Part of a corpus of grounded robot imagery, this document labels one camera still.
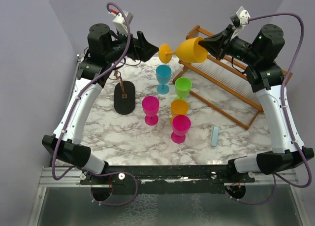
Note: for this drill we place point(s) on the orange plastic wine glass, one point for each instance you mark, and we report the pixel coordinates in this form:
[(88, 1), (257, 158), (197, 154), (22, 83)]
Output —
[(178, 107)]

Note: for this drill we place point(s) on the green plastic wine glass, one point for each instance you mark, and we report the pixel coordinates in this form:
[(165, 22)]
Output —
[(183, 86)]

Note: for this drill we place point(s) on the yellow plastic wine glass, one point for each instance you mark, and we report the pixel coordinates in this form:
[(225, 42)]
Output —
[(188, 51)]

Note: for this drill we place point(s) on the wooden dish rack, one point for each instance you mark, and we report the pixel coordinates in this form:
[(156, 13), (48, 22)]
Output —
[(222, 88)]

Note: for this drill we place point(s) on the light blue flat stick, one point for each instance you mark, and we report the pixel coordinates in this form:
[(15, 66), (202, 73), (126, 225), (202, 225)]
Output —
[(214, 137)]

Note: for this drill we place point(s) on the pink wine glass front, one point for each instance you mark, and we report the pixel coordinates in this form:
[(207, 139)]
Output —
[(180, 126)]

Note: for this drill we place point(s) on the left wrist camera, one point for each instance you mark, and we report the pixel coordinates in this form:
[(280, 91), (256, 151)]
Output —
[(119, 21)]

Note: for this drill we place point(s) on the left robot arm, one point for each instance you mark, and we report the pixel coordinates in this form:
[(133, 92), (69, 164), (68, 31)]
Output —
[(106, 50)]

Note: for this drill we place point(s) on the blue plastic wine glass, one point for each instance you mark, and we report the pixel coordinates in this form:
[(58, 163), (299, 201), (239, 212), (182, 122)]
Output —
[(163, 74)]

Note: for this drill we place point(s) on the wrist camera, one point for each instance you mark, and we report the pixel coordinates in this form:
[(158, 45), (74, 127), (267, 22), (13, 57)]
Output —
[(240, 17), (119, 21)]

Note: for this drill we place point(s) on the metal wine glass rack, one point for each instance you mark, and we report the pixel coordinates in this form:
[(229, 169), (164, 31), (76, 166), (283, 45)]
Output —
[(124, 93)]

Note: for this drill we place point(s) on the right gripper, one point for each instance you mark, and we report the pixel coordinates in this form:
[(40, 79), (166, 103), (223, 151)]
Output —
[(218, 44)]

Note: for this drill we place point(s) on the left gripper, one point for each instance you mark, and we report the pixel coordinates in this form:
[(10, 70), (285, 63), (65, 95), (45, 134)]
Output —
[(144, 48)]

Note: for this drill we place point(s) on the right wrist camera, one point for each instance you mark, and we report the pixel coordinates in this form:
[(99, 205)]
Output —
[(240, 17)]

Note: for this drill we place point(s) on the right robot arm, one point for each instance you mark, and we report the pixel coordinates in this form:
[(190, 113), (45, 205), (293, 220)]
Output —
[(265, 78)]

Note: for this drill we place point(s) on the pink wine glass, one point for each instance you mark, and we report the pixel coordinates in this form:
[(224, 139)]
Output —
[(180, 126), (150, 105)]

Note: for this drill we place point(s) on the pink wine glass left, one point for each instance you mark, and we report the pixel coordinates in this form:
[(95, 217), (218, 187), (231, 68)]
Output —
[(150, 105)]

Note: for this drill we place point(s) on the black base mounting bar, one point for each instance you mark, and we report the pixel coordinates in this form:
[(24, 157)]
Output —
[(167, 179)]

